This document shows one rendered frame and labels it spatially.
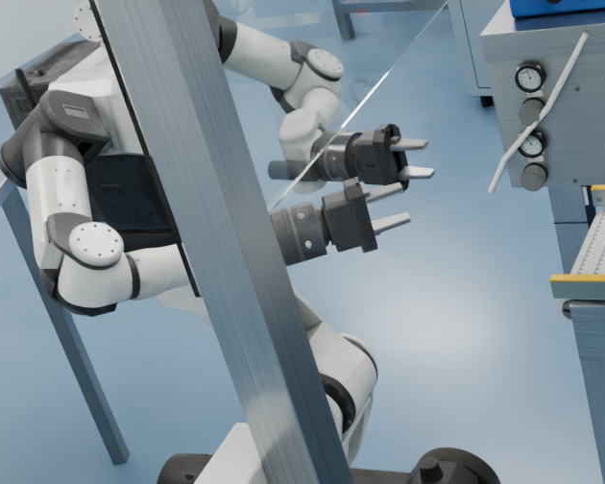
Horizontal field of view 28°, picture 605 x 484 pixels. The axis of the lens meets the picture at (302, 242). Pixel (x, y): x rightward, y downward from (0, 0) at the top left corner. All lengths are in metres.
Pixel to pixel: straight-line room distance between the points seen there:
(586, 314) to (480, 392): 1.36
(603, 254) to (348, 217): 0.40
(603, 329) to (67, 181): 0.83
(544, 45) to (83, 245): 0.69
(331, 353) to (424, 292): 1.42
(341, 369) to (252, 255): 1.17
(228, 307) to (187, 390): 2.43
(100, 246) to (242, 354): 0.64
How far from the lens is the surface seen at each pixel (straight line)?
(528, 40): 1.58
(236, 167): 1.03
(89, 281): 1.73
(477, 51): 4.60
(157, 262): 1.76
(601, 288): 1.78
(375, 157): 2.01
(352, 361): 2.24
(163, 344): 3.77
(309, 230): 1.83
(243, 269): 1.05
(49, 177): 1.83
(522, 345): 3.29
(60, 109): 1.90
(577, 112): 1.61
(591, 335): 1.84
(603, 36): 1.56
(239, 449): 1.23
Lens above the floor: 1.87
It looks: 27 degrees down
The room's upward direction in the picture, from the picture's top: 17 degrees counter-clockwise
